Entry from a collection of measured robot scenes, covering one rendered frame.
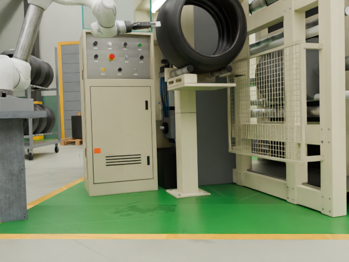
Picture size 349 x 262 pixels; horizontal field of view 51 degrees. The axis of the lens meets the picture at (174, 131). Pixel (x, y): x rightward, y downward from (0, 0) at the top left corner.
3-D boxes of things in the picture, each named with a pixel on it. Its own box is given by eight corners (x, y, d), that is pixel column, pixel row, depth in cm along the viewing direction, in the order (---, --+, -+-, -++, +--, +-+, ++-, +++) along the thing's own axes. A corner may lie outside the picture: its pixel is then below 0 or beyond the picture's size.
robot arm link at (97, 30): (117, 40, 231) (118, 27, 219) (92, 42, 226) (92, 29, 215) (112, 26, 235) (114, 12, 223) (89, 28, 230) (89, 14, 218)
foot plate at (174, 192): (165, 191, 290) (165, 188, 290) (197, 188, 299) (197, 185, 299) (176, 198, 265) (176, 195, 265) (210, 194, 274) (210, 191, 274)
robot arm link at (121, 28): (113, 22, 232) (122, 21, 234) (116, 37, 233) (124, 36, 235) (115, 18, 224) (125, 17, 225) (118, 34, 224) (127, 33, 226)
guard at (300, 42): (228, 152, 288) (226, 63, 286) (230, 152, 289) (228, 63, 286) (302, 165, 203) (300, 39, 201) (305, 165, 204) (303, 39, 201)
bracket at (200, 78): (164, 81, 267) (164, 68, 267) (214, 81, 280) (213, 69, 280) (165, 81, 264) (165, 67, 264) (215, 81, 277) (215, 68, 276)
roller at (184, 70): (170, 71, 266) (176, 71, 267) (170, 77, 266) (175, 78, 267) (187, 64, 233) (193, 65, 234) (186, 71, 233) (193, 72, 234)
